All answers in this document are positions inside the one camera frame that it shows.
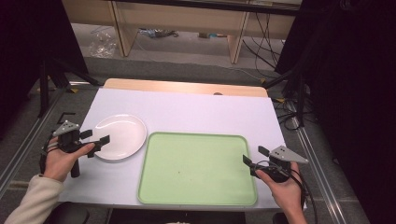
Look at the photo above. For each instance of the black chair seat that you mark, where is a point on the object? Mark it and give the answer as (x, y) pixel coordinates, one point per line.
(70, 213)

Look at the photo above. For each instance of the light green tray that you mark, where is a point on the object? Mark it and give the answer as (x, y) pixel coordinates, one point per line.
(196, 169)

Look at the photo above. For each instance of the silver metal rail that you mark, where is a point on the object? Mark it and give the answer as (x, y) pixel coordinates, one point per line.
(28, 140)
(320, 174)

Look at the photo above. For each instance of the white round plate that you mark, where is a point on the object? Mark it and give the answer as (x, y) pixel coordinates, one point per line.
(124, 137)

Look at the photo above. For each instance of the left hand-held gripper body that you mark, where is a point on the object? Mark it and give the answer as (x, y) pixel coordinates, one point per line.
(67, 138)

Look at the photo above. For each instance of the beige wooden desk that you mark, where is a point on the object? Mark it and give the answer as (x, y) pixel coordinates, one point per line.
(186, 18)

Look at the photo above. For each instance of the light wooden table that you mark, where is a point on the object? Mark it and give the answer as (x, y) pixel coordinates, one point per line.
(174, 86)

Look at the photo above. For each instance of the black curtain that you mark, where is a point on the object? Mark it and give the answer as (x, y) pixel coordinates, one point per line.
(351, 102)

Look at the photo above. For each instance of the clear plastic bag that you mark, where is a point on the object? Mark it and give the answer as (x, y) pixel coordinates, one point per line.
(102, 45)

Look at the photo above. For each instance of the white table mat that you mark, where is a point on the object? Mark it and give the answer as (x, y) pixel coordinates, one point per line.
(193, 112)

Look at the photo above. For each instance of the person's right hand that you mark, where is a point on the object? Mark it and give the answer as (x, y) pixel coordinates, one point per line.
(288, 194)

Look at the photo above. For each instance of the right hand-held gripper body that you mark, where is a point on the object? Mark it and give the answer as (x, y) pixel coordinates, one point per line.
(281, 155)

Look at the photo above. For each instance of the person's left hand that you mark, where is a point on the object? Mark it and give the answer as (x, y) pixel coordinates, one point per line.
(57, 163)

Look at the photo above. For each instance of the blue crumpled wrapper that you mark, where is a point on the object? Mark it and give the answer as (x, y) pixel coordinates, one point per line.
(157, 32)

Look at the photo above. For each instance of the black metal stand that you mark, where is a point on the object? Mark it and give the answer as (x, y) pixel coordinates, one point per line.
(46, 81)
(299, 99)

